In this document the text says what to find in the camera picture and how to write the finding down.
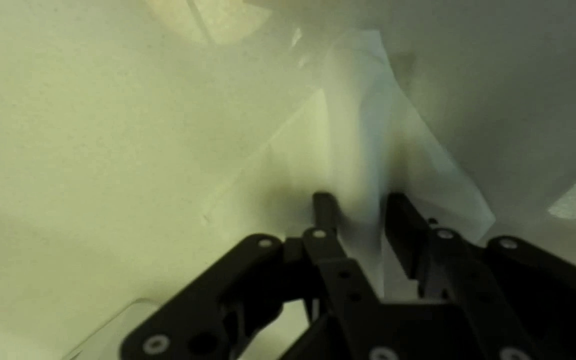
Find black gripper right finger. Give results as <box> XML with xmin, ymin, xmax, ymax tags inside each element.
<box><xmin>383</xmin><ymin>193</ymin><xmax>576</xmax><ymax>360</ymax></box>

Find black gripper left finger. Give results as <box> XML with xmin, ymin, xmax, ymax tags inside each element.
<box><xmin>120</xmin><ymin>193</ymin><xmax>395</xmax><ymax>360</ymax></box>

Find white paper napkin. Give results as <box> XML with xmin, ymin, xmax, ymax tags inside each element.
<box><xmin>206</xmin><ymin>30</ymin><xmax>495</xmax><ymax>299</ymax></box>

